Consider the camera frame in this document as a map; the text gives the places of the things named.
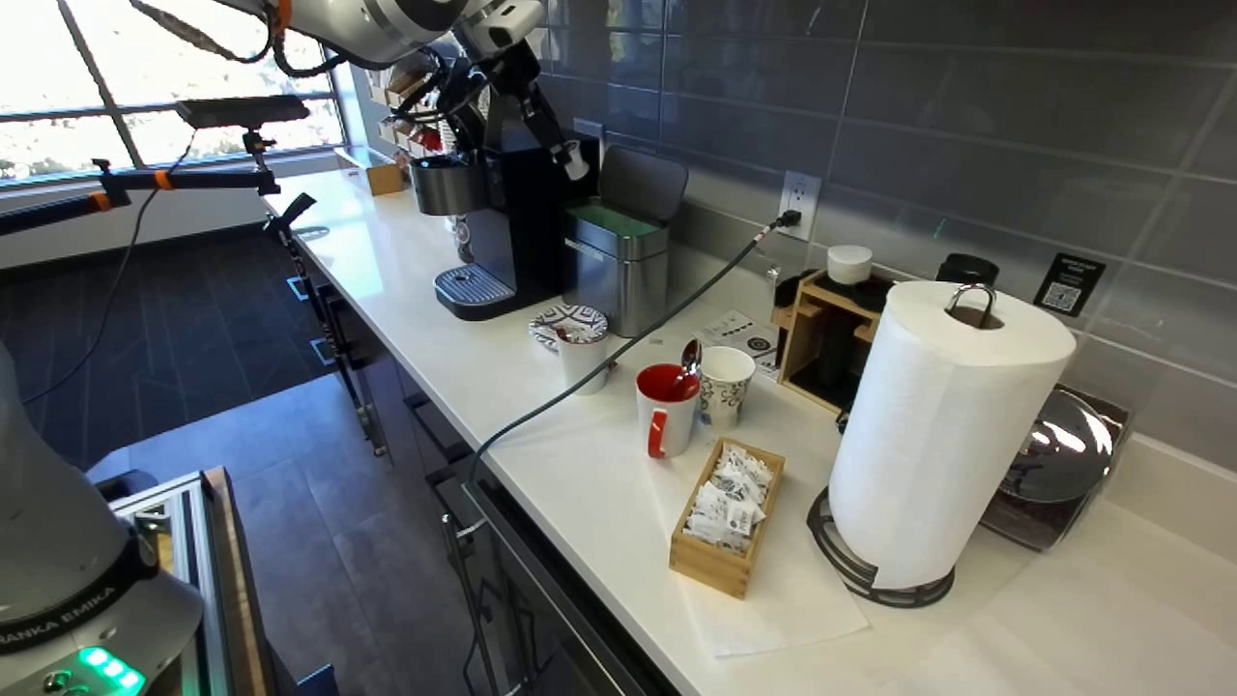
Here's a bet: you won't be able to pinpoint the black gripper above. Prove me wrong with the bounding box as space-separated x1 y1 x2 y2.
484 36 587 161

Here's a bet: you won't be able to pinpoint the silver metal bin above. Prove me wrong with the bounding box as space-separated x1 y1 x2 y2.
560 138 690 345

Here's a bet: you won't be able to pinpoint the black coffee machine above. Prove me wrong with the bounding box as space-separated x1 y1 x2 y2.
409 125 608 326

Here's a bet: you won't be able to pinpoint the silver coffee carafe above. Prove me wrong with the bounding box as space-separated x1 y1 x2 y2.
409 149 493 219

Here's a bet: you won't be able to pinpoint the small wooden box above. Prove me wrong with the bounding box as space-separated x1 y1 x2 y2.
364 153 413 199

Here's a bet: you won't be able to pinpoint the red and white mug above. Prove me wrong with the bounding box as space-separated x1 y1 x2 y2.
629 359 705 465

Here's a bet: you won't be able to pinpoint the white round cup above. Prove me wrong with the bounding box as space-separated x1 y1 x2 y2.
819 238 877 291

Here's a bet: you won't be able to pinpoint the wooden countertop organizer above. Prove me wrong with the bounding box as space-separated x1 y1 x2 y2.
768 263 900 416

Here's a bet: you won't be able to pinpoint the white sugar packet pile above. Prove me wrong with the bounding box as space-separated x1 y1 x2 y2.
679 439 777 556

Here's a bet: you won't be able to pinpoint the black round jar lid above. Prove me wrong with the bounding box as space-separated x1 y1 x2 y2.
936 251 1003 291

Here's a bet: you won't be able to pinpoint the wooden packet box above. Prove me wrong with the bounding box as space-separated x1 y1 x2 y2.
663 431 788 602

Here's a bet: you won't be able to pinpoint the white paper towel roll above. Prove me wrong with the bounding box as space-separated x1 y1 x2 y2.
823 277 1083 595

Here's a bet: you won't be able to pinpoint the black QR code sign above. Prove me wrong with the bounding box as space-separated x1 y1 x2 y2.
1029 247 1110 326

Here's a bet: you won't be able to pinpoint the silver kettle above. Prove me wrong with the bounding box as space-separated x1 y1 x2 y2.
978 377 1131 556

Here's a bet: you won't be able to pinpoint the black power cable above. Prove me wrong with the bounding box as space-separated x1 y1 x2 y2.
470 207 805 465

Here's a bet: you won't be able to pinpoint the white wall outlet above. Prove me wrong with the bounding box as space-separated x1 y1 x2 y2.
773 166 828 245

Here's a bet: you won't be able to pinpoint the black corrugated cable conduit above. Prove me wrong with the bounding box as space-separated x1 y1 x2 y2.
127 0 394 82

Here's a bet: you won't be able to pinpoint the black camera pole orange clamps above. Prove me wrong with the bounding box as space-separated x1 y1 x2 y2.
0 94 315 245

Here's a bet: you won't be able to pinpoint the silver cabinet handle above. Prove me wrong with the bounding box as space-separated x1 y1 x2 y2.
442 510 625 696

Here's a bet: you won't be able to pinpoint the aluminium profile frame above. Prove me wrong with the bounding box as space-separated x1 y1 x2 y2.
105 465 278 696

